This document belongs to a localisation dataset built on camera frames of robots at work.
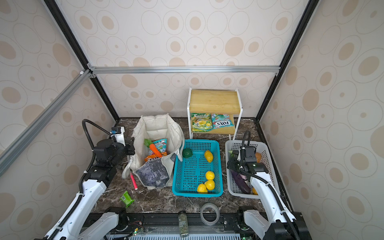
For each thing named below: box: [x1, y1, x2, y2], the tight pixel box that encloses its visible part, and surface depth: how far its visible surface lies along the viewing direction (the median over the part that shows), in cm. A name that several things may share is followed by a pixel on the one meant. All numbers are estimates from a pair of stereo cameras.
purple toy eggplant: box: [231, 170, 251, 195], surface depth 85 cm
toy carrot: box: [144, 138, 162, 158], surface depth 91 cm
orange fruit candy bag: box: [144, 149, 168, 162], surface depth 88 cm
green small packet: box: [120, 190, 135, 208], surface depth 81 cm
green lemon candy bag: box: [190, 113, 213, 133], surface depth 94 cm
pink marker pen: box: [130, 172, 138, 191], surface depth 88 cm
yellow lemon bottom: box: [197, 183, 208, 193], surface depth 83 cm
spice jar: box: [178, 210, 189, 238], surface depth 72 cm
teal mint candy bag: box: [150, 144, 162, 158], surface depth 89 cm
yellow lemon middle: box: [205, 170, 215, 180], surface depth 87 cm
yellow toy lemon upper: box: [205, 150, 214, 163], surface depth 94 cm
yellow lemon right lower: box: [204, 179, 216, 191], surface depth 84 cm
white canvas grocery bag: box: [122, 114, 185, 189], surface depth 85 cm
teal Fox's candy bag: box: [211, 113, 234, 129], surface depth 96 cm
